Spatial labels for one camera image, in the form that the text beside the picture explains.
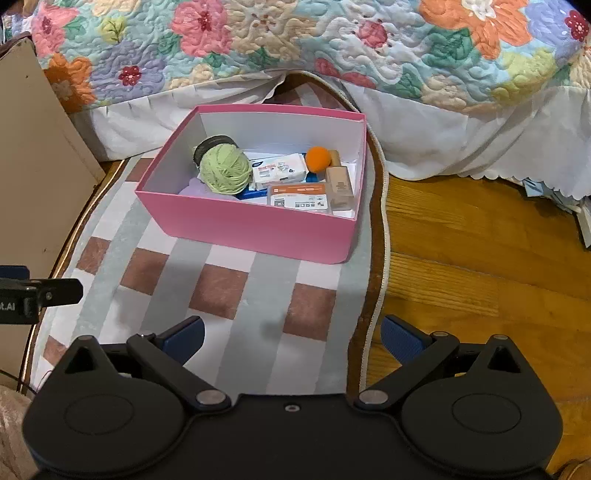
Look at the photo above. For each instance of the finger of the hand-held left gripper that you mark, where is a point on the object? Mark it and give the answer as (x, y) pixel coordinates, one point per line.
(13, 271)
(60, 291)

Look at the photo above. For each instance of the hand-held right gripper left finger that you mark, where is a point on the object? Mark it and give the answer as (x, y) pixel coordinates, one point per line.
(184, 339)

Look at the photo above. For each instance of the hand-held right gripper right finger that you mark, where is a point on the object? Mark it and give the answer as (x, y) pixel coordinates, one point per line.
(406, 339)

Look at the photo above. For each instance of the pink cardboard box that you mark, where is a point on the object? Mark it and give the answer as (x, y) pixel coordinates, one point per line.
(254, 226)

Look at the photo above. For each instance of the purple plush toy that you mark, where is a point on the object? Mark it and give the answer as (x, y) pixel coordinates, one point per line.
(196, 189)

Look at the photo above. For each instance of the blue wet wipes packet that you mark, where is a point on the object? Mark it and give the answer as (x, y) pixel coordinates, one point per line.
(249, 194)

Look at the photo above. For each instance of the foundation bottle with gold cap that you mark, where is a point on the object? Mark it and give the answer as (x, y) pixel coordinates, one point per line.
(340, 187)

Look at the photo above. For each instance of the green yarn ball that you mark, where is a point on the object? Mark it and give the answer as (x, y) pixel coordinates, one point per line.
(226, 170)

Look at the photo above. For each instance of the clear box with orange label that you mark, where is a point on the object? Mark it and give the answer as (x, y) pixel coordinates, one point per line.
(300, 196)

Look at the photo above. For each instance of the white tissue packet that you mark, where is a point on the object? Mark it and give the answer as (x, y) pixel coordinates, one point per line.
(281, 166)

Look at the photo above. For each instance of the orange makeup sponge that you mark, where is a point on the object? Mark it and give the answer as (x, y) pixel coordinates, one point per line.
(318, 159)

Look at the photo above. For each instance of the checkered rug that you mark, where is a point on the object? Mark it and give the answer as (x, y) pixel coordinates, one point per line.
(184, 286)

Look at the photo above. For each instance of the pink fluffy cloth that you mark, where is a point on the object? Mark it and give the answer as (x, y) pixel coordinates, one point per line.
(11, 429)

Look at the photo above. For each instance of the clutter under bed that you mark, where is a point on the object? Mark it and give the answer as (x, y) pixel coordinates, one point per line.
(565, 203)

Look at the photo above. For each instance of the floral quilt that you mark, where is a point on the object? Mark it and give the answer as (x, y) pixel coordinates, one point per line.
(300, 37)

